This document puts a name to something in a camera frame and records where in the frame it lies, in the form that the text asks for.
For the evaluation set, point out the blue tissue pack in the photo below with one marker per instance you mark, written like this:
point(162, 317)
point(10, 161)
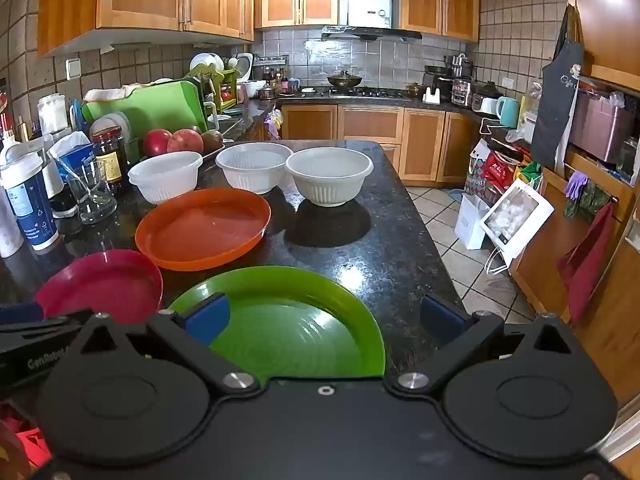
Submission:
point(75, 152)

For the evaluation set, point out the white paper bag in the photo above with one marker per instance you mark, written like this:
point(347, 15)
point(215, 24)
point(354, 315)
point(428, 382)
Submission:
point(470, 225)

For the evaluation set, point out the beige cloth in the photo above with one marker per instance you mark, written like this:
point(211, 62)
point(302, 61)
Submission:
point(110, 94)

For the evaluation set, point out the green plate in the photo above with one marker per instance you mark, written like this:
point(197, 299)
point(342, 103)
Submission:
point(300, 320)

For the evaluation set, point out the red kitchen appliance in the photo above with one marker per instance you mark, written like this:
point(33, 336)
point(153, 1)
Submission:
point(462, 92)

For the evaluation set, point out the range hood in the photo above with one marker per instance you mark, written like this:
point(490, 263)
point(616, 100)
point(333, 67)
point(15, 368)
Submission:
point(370, 35)

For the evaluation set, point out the white rice cooker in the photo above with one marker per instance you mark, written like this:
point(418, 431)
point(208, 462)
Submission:
point(244, 66)

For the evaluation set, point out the row of condiment bottles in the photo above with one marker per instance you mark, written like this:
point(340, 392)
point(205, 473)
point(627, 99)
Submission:
point(275, 80)

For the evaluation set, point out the dark red pomegranate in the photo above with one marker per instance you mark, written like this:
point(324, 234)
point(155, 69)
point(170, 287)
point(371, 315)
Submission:
point(156, 142)

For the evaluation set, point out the blue paper cup white lid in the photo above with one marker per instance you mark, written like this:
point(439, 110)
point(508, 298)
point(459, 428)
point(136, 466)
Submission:
point(30, 205)

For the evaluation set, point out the wooden base cabinets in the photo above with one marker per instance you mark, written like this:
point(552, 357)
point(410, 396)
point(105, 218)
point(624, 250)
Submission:
point(425, 145)

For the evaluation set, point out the white wall socket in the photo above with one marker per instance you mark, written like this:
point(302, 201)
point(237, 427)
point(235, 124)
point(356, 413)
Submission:
point(73, 69)

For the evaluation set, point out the orange plate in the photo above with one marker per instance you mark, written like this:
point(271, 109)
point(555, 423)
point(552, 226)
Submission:
point(200, 230)

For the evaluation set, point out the dark sauce jar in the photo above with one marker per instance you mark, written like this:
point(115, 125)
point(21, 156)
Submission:
point(107, 160)

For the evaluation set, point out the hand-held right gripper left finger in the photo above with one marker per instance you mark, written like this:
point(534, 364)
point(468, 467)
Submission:
point(207, 321)

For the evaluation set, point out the small white ribbed bowl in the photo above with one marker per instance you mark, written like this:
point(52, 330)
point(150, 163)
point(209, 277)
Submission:
point(165, 180)

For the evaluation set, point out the teal mug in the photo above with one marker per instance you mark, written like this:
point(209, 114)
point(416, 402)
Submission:
point(508, 112)

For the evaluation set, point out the dark wok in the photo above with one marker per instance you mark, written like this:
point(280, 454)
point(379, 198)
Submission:
point(345, 80)

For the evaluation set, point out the white dinner plate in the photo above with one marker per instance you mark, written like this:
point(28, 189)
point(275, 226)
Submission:
point(206, 62)

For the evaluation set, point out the brown kiwi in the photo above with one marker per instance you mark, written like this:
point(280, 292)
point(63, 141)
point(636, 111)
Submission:
point(212, 140)

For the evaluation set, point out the amber glass pot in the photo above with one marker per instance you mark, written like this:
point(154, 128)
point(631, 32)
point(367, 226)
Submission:
point(415, 89)

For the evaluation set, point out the dark apron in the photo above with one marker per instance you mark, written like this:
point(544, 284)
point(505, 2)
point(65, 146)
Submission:
point(555, 105)

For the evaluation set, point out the green dish rack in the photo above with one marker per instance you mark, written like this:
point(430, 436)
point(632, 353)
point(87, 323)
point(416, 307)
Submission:
point(225, 85)

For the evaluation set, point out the clear glass cup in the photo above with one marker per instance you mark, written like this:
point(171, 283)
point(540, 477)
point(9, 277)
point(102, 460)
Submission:
point(92, 195)

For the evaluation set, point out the white window box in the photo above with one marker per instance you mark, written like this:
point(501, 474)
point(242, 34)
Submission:
point(515, 220)

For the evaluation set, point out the black coffee machine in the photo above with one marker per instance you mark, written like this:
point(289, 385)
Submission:
point(437, 77)

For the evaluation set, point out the white kettle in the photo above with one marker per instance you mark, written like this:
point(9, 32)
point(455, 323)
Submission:
point(490, 106)

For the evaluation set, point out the steel pot stack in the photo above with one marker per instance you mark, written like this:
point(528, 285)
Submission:
point(462, 65)

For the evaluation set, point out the large white ribbed bowl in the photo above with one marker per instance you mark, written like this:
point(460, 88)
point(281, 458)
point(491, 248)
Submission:
point(327, 185)

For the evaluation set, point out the pink plate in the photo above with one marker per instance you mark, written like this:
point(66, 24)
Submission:
point(100, 285)

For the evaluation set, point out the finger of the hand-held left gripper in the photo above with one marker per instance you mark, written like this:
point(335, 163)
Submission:
point(20, 312)

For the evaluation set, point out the medium white ribbed bowl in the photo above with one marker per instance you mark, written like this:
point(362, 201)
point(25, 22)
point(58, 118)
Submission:
point(255, 170)

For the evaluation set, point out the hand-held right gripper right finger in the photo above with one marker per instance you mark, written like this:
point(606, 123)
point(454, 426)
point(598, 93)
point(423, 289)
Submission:
point(442, 321)

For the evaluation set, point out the light green cutting board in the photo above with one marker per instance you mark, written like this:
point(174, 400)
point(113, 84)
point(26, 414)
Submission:
point(150, 107)

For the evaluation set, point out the gas stove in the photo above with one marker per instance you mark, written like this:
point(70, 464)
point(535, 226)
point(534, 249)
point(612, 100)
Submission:
point(370, 92)

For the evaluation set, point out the purple yellow rubber gloves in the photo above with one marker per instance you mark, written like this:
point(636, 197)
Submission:
point(274, 122)

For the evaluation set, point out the dark green cutting board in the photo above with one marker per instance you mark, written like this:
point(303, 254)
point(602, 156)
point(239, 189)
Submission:
point(209, 105)

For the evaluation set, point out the red gift bag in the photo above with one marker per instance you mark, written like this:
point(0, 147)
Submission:
point(495, 170)

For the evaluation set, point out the white lilac bottle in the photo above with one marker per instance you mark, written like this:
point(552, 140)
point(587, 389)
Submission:
point(7, 230)

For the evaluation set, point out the red apples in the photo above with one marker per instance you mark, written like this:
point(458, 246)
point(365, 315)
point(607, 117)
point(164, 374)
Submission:
point(185, 141)

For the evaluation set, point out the white stand holder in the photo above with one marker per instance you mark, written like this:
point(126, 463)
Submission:
point(433, 97)

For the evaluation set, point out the red towel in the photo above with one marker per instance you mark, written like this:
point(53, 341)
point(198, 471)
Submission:
point(587, 265)

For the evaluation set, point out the pink storage box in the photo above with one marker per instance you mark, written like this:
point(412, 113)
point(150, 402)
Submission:
point(600, 127)

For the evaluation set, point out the grey plastic container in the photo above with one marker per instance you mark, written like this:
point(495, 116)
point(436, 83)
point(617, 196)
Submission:
point(112, 125)

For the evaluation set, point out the small steel pot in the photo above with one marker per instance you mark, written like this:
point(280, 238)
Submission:
point(266, 93)

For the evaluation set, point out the white water heater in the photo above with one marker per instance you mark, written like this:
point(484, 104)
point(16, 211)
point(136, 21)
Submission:
point(370, 0)

